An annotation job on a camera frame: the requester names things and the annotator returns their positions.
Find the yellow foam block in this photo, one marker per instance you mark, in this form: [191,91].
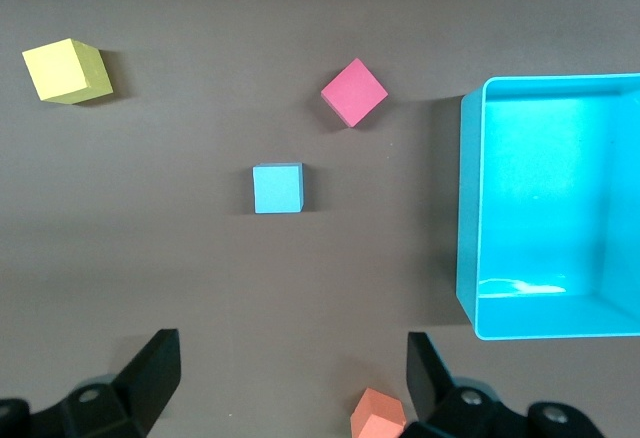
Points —
[60,70]

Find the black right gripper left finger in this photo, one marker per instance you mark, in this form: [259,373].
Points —
[135,388]

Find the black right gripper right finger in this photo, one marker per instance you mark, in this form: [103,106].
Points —
[440,403]

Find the orange foam block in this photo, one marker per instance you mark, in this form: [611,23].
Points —
[375,415]

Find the light blue foam block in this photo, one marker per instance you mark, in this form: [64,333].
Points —
[277,190]

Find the cyan plastic bin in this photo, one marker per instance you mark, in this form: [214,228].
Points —
[540,183]

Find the brown table cover sheet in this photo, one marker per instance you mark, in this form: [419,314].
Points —
[200,258]

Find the red foam block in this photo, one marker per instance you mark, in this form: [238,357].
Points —
[354,92]

